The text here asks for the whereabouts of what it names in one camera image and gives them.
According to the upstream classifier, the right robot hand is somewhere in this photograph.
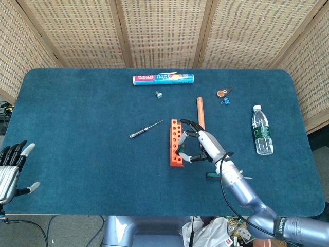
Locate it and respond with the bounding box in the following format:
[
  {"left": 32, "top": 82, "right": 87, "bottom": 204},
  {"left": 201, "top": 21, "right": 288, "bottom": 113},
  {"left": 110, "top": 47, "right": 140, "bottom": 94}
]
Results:
[{"left": 178, "top": 119, "right": 232, "bottom": 165}]

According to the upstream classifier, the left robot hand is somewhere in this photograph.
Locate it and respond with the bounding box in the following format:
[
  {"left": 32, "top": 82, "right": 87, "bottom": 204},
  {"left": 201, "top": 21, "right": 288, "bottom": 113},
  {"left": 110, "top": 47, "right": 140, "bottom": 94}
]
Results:
[{"left": 0, "top": 140, "right": 41, "bottom": 206}]

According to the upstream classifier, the orange screwdriver rack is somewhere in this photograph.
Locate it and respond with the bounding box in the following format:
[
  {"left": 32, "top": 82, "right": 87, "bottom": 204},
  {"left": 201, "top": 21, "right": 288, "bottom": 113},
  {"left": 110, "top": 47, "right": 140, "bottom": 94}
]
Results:
[{"left": 169, "top": 119, "right": 186, "bottom": 168}]

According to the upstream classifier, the wooden dowel rod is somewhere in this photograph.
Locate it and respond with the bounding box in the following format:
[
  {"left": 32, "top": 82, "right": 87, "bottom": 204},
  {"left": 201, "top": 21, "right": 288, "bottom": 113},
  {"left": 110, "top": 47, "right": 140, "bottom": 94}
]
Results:
[{"left": 196, "top": 97, "right": 206, "bottom": 131}]

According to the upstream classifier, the clear water bottle green label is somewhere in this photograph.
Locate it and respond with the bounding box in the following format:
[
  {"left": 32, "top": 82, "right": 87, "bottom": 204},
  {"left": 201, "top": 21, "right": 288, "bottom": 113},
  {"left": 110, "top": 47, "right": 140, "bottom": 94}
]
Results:
[{"left": 251, "top": 104, "right": 275, "bottom": 156}]

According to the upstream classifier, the black silver precision screwdriver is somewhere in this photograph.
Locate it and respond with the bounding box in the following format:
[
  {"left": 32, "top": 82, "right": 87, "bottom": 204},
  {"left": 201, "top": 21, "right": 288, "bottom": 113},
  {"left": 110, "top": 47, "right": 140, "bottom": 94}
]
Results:
[{"left": 129, "top": 119, "right": 165, "bottom": 139}]

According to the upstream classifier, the blue food wrap roll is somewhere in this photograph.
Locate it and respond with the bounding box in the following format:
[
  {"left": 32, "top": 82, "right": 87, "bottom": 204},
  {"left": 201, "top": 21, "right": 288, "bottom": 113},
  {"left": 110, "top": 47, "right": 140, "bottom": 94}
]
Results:
[{"left": 132, "top": 72, "right": 195, "bottom": 87}]

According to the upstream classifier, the white plastic bag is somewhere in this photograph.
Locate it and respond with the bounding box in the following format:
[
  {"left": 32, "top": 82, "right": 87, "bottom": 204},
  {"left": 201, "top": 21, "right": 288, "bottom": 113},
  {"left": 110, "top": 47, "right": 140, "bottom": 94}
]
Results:
[{"left": 181, "top": 217, "right": 232, "bottom": 247}]

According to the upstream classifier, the blue table cloth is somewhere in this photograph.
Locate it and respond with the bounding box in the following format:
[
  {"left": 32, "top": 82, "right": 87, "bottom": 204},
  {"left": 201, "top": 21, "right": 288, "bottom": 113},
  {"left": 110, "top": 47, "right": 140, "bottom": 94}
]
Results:
[{"left": 2, "top": 68, "right": 325, "bottom": 217}]

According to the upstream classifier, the grey-blue robot torso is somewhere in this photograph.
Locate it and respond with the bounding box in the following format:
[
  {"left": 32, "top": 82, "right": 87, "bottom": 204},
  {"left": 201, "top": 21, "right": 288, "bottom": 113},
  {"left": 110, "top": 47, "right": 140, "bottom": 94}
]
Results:
[{"left": 102, "top": 215, "right": 192, "bottom": 247}]

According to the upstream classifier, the woven bamboo folding screen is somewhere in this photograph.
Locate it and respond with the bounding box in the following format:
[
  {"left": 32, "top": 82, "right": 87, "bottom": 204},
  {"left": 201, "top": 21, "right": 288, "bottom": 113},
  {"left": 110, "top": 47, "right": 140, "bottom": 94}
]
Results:
[{"left": 0, "top": 0, "right": 329, "bottom": 134}]

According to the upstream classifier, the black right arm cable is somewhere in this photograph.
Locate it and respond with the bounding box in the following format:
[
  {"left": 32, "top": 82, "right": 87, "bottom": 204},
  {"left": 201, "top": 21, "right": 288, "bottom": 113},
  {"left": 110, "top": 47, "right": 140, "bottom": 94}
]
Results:
[{"left": 219, "top": 151, "right": 277, "bottom": 237}]

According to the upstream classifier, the round wooden keychain disc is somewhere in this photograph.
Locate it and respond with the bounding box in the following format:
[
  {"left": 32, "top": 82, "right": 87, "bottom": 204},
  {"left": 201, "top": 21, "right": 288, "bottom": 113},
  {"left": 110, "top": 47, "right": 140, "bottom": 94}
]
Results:
[{"left": 215, "top": 87, "right": 233, "bottom": 98}]

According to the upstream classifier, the black floor cable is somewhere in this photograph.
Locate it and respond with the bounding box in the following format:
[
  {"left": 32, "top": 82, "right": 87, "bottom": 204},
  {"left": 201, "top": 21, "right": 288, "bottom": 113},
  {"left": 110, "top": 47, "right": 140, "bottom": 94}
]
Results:
[{"left": 0, "top": 218, "right": 49, "bottom": 247}]

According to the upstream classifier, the blue floor cable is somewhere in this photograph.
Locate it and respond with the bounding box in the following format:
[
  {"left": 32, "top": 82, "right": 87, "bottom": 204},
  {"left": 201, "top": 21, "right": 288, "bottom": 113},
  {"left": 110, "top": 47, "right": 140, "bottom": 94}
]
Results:
[{"left": 88, "top": 215, "right": 105, "bottom": 244}]

